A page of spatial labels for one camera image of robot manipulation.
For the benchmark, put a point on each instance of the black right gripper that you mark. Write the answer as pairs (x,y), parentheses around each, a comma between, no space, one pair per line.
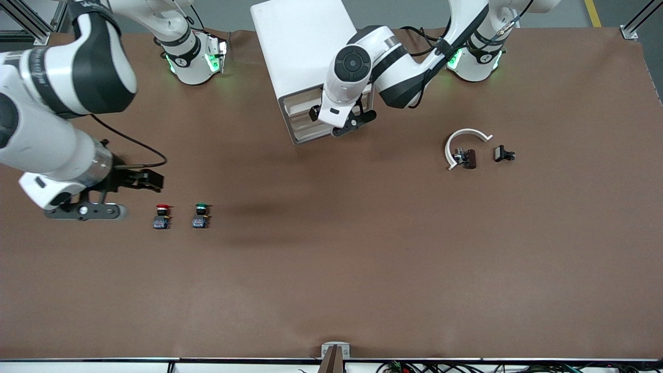
(123,177)

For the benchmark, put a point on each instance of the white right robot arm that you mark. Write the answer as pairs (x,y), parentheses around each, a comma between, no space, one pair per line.
(98,62)

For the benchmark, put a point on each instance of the red push button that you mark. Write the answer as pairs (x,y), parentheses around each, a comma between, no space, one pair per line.
(161,221)

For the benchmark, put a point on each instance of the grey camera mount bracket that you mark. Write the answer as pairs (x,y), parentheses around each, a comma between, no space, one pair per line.
(335,357)

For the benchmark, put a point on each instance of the white table edge rail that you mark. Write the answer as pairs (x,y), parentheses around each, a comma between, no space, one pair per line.
(103,367)

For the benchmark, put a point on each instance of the aluminium profile frame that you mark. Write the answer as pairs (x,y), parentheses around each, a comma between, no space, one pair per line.
(41,38)
(629,32)

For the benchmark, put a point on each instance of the black square push button switch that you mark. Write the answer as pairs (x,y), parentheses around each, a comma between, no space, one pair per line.
(500,153)

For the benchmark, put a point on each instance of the white semicircular pipe clamp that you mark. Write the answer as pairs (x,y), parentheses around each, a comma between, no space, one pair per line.
(466,131)

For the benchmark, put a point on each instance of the white plastic drawer cabinet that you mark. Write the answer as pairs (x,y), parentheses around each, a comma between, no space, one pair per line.
(300,46)

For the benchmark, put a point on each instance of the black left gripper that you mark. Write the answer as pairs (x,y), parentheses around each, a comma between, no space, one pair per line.
(314,113)

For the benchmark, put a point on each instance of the white plastic drawer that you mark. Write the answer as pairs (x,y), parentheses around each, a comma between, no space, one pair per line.
(305,123)
(311,134)
(300,103)
(300,114)

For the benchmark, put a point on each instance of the green push button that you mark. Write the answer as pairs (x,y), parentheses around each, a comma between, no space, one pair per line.
(200,221)

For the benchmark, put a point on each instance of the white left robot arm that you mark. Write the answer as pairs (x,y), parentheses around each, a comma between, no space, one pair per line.
(393,67)

